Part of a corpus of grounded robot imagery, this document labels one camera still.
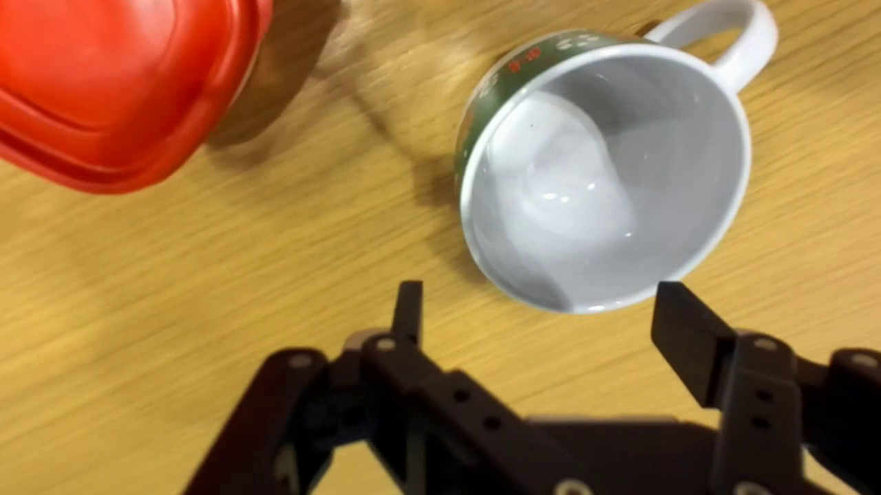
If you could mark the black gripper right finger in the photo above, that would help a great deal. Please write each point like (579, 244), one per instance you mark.
(771, 414)

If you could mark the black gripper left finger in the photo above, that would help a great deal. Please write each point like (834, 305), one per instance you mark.
(385, 420)

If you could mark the white mug with green band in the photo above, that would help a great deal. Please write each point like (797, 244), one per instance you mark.
(605, 181)

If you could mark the red plastic lid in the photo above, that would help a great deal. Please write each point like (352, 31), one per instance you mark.
(110, 82)

